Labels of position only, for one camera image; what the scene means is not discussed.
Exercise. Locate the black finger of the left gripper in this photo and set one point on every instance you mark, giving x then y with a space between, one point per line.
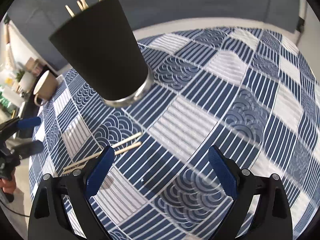
27 149

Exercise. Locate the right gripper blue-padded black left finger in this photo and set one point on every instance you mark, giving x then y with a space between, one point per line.
48 217

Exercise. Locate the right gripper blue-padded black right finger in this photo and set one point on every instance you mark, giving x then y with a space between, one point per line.
272 217

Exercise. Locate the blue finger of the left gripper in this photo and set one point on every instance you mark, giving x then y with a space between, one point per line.
28 123

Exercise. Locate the wooden chopstick short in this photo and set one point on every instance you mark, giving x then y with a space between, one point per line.
69 11

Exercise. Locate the person's left hand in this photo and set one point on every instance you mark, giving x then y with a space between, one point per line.
8 186

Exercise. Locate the white paper roll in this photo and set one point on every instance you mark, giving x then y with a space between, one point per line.
10 99

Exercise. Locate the beige ceramic mug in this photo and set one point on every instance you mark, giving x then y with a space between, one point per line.
45 88

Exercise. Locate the white potted green plant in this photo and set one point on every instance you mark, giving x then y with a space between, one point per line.
25 80

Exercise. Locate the pink lidded jar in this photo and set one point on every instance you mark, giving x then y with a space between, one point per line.
34 66

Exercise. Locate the black cylindrical utensil holder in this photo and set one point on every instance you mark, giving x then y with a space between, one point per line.
100 45

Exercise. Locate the grey fabric backdrop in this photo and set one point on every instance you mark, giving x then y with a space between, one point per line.
38 19

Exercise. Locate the blue patterned tablecloth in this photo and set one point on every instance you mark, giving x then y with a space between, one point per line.
248 91

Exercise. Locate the wooden handled brush hanging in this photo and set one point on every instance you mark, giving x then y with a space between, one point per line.
9 62

